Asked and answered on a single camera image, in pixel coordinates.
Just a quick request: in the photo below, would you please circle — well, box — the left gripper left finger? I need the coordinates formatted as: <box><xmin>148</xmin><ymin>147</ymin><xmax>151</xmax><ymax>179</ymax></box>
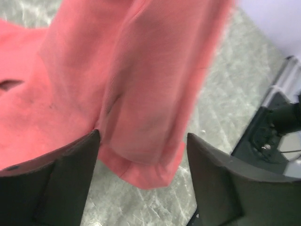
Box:
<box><xmin>0</xmin><ymin>130</ymin><xmax>101</xmax><ymax>226</ymax></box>

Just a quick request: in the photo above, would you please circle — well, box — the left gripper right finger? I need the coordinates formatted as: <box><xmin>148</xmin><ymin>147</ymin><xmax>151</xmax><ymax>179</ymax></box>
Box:
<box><xmin>187</xmin><ymin>133</ymin><xmax>301</xmax><ymax>226</ymax></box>

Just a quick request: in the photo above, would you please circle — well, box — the salmon pink t shirt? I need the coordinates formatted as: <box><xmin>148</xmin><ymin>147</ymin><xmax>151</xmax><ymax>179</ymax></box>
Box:
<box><xmin>0</xmin><ymin>0</ymin><xmax>233</xmax><ymax>189</ymax></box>

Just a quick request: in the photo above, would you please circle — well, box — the black base beam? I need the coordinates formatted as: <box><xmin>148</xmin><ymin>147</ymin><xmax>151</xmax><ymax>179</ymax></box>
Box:
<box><xmin>231</xmin><ymin>95</ymin><xmax>301</xmax><ymax>174</ymax></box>

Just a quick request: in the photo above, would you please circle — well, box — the aluminium frame rail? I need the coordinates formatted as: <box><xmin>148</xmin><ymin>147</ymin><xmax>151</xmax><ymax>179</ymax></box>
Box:
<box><xmin>256</xmin><ymin>56</ymin><xmax>301</xmax><ymax>117</ymax></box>

